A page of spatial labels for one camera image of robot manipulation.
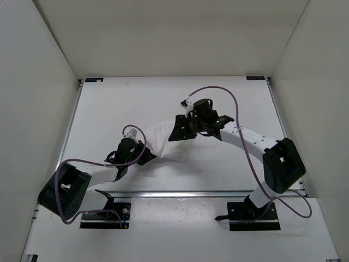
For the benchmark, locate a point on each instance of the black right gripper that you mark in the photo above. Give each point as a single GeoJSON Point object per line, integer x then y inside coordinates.
{"type": "Point", "coordinates": [181, 131]}

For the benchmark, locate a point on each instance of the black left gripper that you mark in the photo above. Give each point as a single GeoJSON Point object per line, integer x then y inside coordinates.
{"type": "Point", "coordinates": [148, 155]}

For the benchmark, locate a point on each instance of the white pleated skirt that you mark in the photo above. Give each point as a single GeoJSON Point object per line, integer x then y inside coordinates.
{"type": "Point", "coordinates": [159, 145]}

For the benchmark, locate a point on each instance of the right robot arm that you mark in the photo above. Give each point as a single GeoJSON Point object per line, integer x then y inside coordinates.
{"type": "Point", "coordinates": [282, 164]}

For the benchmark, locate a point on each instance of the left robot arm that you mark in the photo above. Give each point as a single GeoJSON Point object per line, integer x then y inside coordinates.
{"type": "Point", "coordinates": [66, 193]}

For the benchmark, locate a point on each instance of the right corner marker tag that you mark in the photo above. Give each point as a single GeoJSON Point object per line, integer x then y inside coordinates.
{"type": "Point", "coordinates": [255, 78]}

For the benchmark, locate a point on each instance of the corner marker tag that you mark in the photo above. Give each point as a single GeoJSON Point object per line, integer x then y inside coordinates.
{"type": "Point", "coordinates": [255, 78]}
{"type": "Point", "coordinates": [94, 79]}

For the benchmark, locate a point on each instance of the left corner marker tag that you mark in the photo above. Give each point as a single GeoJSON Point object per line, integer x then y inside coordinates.
{"type": "Point", "coordinates": [94, 79]}

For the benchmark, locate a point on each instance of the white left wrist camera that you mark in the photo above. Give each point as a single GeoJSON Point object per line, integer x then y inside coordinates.
{"type": "Point", "coordinates": [131, 134]}

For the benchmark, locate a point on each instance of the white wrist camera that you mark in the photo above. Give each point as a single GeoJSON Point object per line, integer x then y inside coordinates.
{"type": "Point", "coordinates": [187, 105]}
{"type": "Point", "coordinates": [131, 134]}

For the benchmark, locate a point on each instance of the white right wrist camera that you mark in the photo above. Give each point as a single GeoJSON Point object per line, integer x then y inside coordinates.
{"type": "Point", "coordinates": [187, 105]}

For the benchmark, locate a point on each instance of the aluminium front table rail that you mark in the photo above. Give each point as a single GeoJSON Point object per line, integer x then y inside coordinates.
{"type": "Point", "coordinates": [179, 194]}

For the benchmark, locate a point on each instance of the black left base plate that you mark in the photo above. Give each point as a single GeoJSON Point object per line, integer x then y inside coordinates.
{"type": "Point", "coordinates": [109, 220]}

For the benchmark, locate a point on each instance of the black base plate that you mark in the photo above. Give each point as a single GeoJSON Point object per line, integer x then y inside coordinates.
{"type": "Point", "coordinates": [242, 218]}
{"type": "Point", "coordinates": [109, 220]}

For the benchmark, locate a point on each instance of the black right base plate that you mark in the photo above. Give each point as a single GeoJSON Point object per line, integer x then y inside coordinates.
{"type": "Point", "coordinates": [242, 218]}

